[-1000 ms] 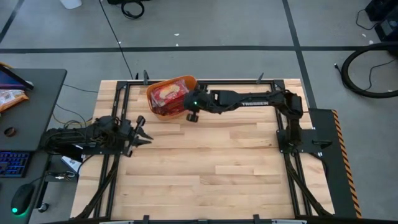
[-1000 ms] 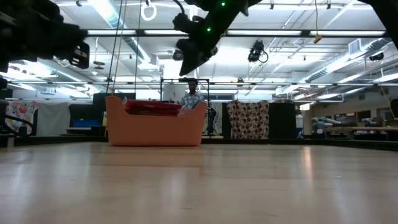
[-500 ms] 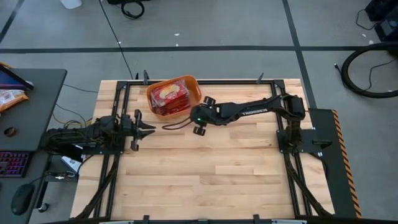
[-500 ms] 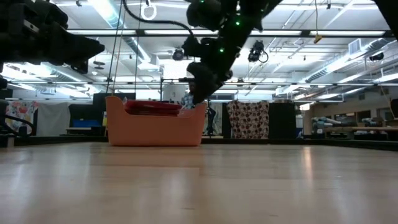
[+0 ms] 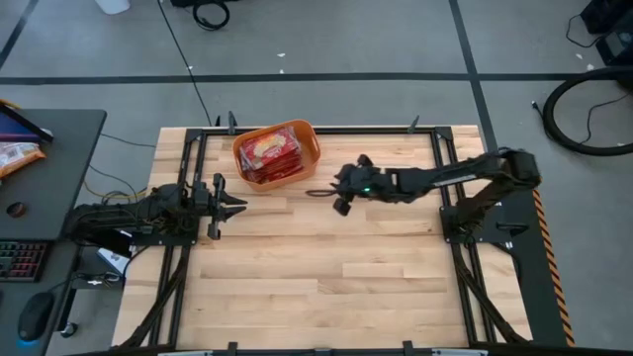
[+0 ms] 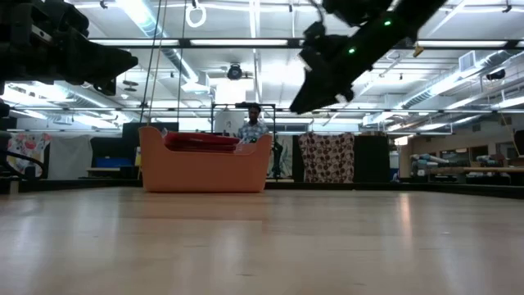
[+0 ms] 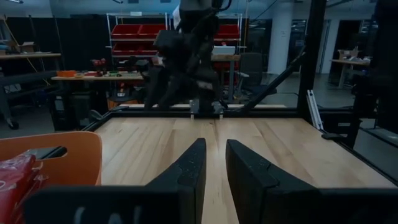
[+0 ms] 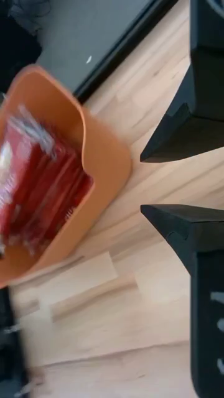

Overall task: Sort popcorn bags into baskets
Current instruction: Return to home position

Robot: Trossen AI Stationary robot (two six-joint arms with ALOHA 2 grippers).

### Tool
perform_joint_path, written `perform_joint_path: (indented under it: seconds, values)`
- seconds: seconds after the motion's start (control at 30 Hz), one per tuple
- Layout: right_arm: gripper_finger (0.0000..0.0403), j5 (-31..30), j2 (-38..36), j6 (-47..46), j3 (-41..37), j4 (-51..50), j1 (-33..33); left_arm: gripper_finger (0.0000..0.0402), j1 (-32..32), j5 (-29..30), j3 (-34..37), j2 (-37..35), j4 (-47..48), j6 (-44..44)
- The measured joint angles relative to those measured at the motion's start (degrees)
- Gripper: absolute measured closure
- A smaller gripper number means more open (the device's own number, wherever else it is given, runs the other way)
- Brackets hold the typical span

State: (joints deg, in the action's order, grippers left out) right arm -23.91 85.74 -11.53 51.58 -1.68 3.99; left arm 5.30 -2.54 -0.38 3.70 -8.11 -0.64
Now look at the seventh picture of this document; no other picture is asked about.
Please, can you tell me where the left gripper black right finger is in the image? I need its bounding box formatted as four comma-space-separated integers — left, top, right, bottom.
225, 139, 318, 224

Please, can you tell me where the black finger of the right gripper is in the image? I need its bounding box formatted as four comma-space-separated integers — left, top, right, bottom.
158, 73, 200, 109
144, 65, 171, 110

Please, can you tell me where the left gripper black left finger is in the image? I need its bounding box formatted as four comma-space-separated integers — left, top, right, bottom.
146, 138, 208, 224

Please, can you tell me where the red popcorn bag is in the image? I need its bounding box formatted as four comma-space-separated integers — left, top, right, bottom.
0, 152, 37, 224
18, 173, 50, 200

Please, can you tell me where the red plastic storage bin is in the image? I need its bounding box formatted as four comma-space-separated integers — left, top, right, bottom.
111, 24, 142, 40
139, 42, 160, 56
214, 24, 241, 40
214, 61, 240, 71
111, 42, 141, 57
139, 23, 167, 39

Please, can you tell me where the white metal shelf rack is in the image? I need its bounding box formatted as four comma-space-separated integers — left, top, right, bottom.
105, 11, 244, 60

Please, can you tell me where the orange shop vacuum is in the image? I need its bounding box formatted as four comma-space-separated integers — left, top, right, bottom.
106, 81, 140, 110

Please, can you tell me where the white box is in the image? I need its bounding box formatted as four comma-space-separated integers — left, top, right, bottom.
212, 45, 236, 55

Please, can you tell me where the wooden workbench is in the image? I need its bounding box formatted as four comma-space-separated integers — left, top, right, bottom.
51, 72, 144, 82
210, 54, 243, 103
0, 52, 62, 60
330, 58, 371, 90

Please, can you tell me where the black office chair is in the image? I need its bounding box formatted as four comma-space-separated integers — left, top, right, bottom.
238, 52, 278, 96

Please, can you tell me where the silver aluminium bar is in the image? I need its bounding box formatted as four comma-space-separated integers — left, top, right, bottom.
305, 89, 325, 131

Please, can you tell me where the orange plastic basket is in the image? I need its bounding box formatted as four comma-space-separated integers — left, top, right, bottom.
0, 131, 103, 187

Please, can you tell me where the black wheeled cart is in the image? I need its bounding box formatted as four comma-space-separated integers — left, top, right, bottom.
0, 70, 60, 131

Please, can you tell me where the cardboard box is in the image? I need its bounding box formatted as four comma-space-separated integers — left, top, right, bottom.
337, 49, 359, 61
17, 41, 35, 54

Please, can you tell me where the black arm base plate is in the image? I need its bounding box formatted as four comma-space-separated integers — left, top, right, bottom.
188, 99, 225, 121

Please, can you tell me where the black metal table frame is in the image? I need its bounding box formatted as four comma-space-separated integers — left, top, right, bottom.
83, 0, 398, 185

